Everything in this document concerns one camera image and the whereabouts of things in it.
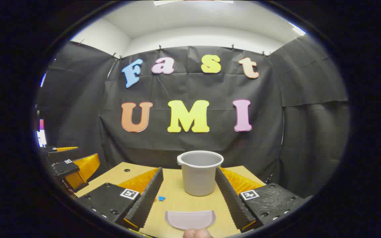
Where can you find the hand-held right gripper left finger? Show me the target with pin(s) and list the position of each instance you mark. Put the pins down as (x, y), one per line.
(146, 201)

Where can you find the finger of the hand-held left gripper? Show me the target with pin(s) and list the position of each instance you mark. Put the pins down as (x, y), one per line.
(65, 168)
(56, 149)

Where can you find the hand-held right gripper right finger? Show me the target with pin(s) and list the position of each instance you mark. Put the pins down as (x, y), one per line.
(233, 201)

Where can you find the blue paper trash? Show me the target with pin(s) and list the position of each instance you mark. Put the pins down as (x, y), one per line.
(161, 198)

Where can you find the grey garbage bin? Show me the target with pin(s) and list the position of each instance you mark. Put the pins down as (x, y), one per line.
(198, 181)

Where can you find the light purple dustpan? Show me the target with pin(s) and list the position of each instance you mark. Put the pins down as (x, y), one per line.
(190, 219)

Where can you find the wooden desktop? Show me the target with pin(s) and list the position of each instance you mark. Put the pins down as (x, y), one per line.
(174, 185)

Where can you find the bright coloured screen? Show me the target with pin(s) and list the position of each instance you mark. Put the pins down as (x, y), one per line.
(41, 137)

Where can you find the black backdrop cloth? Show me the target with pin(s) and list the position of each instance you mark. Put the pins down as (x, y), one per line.
(210, 145)

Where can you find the ceiling light panel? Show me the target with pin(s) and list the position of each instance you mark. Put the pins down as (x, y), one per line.
(298, 30)
(193, 2)

